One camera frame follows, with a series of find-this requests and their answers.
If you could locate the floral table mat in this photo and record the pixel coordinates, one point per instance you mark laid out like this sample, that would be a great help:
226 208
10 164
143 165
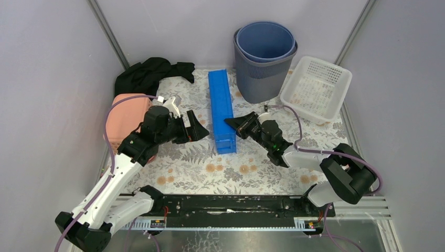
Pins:
197 168

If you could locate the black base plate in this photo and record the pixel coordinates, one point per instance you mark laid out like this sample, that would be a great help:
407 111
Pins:
234 211

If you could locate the pink plastic basket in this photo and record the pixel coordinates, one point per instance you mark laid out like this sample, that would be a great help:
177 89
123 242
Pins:
124 118

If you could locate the blue divided plastic tray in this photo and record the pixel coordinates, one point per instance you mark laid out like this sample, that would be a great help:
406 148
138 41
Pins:
221 109

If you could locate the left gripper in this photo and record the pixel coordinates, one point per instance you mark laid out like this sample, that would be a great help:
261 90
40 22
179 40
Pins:
187 126

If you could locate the white plastic basket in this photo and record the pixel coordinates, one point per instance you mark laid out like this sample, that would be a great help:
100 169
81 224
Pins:
316 89

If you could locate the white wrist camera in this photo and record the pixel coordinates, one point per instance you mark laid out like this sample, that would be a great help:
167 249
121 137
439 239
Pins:
265 115
171 104

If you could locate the blue inner bucket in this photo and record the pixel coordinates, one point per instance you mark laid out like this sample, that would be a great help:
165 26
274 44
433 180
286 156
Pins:
265 41

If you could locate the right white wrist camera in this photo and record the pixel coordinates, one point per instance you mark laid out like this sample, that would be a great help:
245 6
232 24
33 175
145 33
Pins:
265 115

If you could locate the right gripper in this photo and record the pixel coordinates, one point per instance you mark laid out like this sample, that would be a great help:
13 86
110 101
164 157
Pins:
242 124

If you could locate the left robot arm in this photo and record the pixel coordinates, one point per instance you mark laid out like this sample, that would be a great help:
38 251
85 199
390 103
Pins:
118 167

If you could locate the grey waste bin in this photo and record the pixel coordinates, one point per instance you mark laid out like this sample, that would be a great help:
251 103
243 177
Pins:
260 82

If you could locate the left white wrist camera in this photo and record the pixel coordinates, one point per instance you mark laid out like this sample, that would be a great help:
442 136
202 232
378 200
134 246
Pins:
171 104

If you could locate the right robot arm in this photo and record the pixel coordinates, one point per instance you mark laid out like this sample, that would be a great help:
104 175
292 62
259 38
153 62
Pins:
348 178

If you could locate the black cloth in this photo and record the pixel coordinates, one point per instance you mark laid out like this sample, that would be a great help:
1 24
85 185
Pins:
145 77

